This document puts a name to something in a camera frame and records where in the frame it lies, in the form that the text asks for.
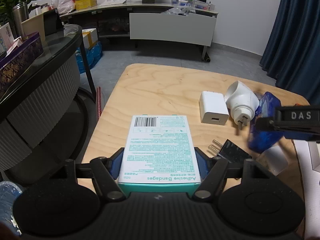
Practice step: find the clear water bottle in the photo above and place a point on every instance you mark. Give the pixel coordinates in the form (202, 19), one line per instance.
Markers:
(7, 200)

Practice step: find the clear plastic bag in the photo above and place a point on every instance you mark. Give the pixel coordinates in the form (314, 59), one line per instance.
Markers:
(177, 11)

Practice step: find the steel thermos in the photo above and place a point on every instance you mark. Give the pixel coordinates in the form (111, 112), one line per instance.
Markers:
(20, 17)

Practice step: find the white red plastic bag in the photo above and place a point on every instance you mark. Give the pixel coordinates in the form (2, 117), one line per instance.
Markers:
(65, 3)

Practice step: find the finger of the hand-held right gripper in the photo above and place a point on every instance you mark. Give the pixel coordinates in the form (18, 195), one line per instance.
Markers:
(265, 124)

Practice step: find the red patterned strip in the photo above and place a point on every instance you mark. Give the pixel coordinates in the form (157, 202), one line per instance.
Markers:
(99, 102)

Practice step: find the purple patterned tin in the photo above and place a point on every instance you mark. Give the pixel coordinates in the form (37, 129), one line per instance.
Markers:
(20, 62)

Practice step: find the white grey media console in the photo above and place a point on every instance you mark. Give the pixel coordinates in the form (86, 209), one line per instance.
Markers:
(172, 27)

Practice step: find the cardboard box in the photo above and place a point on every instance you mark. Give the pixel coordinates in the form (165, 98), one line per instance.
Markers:
(89, 38)

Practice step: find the clear plastic storage box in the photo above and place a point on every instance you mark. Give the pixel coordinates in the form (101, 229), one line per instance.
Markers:
(201, 5)
(181, 2)

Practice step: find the black charger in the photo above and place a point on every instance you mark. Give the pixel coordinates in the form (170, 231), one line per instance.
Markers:
(235, 152)

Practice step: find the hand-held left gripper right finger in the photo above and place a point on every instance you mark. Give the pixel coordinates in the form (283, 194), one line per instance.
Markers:
(202, 163)

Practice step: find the white plug-in device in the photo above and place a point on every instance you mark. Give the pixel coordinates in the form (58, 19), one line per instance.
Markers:
(242, 97)

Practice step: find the white teal bandage box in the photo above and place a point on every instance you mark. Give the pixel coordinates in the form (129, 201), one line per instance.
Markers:
(160, 150)

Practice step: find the blue packet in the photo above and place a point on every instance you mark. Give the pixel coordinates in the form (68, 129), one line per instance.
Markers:
(262, 140)

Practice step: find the yellow box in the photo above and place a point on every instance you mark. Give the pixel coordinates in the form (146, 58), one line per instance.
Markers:
(86, 2)

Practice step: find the small black box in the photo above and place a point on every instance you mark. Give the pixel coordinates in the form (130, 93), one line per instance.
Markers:
(52, 21)

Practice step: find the white cube charger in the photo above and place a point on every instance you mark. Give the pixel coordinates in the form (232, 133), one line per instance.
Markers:
(212, 105)

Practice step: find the blue curtain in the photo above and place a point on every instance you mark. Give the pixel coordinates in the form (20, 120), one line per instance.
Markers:
(295, 42)

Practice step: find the blue plastic bag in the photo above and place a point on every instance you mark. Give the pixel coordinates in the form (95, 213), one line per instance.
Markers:
(91, 57)

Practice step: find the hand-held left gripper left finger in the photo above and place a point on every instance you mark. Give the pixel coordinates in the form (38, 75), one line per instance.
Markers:
(116, 165)

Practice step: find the white blue carton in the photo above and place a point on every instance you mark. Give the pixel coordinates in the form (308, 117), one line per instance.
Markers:
(5, 36)

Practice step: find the pink carton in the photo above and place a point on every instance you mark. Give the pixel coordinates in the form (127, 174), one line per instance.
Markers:
(15, 45)

